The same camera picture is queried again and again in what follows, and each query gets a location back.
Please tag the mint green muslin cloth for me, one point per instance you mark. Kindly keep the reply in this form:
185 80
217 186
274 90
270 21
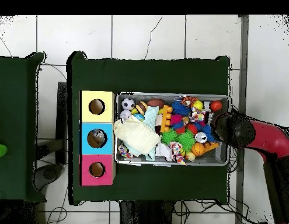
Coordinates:
150 115

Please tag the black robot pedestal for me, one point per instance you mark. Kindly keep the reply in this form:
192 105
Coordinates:
146 214

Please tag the orange toy basketball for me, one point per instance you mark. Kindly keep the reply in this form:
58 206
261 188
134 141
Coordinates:
198 149

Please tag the grey metal rail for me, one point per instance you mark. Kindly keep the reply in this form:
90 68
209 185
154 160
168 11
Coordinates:
243 70

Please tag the black and white soccer ball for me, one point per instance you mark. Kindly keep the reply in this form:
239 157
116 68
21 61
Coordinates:
127 103

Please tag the white baseball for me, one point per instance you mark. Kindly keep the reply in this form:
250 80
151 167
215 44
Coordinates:
125 114

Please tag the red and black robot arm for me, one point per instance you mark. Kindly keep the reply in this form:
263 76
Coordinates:
268 137

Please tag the toy burger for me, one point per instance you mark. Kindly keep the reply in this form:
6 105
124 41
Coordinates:
141 107

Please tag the orange striped tiger plush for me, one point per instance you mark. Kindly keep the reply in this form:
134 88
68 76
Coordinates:
188 100

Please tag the silver mesh bin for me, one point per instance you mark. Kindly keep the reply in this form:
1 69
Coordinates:
132 160

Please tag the wooden box with three holes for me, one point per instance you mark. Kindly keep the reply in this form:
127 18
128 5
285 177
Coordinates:
106 109

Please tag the cream muslin cloth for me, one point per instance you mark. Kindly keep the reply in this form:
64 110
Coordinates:
137 135

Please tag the orange plastic building block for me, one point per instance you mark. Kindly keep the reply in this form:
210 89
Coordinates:
164 116

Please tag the blue globe ball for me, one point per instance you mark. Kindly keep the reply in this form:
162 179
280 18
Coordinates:
139 116

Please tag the brown toy football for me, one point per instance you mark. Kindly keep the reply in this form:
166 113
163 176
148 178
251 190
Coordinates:
155 102

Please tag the crushed clear plastic bottle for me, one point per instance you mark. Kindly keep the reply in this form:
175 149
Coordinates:
98 134

